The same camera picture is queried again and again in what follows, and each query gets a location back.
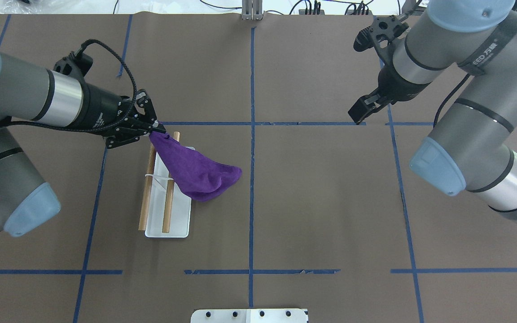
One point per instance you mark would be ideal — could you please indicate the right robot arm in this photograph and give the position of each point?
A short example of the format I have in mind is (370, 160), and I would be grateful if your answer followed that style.
(465, 151)

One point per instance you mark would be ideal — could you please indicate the aluminium frame post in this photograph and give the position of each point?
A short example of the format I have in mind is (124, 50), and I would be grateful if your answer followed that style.
(252, 10)

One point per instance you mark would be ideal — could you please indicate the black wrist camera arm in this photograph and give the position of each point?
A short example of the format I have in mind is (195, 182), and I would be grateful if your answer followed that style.
(75, 65)
(382, 29)

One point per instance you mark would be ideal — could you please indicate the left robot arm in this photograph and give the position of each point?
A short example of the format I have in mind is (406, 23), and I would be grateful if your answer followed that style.
(58, 99)

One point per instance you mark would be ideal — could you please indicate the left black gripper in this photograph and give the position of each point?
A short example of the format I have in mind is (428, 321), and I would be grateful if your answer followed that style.
(100, 110)

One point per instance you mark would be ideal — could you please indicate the white rack base tray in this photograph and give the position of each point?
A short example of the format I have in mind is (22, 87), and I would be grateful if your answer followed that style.
(181, 208)

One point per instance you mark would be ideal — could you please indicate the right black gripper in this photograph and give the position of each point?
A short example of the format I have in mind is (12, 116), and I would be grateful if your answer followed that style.
(396, 87)

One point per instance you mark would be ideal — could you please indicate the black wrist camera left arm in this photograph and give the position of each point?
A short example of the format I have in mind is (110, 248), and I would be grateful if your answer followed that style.
(75, 65)

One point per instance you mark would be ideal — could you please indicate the purple towel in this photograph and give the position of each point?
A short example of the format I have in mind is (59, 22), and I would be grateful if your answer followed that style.
(197, 176)

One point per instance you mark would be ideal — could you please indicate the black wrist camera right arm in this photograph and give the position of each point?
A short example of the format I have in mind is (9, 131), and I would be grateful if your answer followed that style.
(382, 29)

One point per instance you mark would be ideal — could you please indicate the white mount plate with bolts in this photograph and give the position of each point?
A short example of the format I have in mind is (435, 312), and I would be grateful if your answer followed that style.
(268, 315)

